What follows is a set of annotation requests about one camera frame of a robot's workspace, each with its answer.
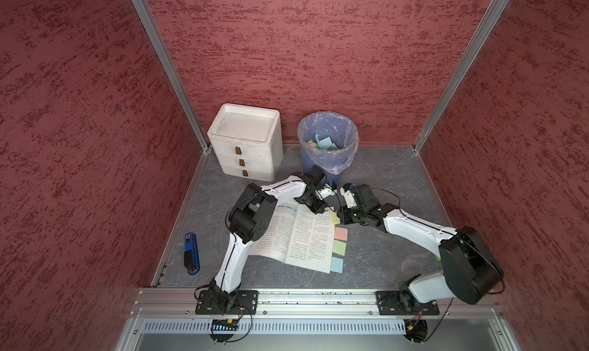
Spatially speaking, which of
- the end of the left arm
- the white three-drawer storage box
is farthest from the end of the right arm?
the white three-drawer storage box

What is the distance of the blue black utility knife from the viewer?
79 cm

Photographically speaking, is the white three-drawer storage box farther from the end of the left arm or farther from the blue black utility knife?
the blue black utility knife
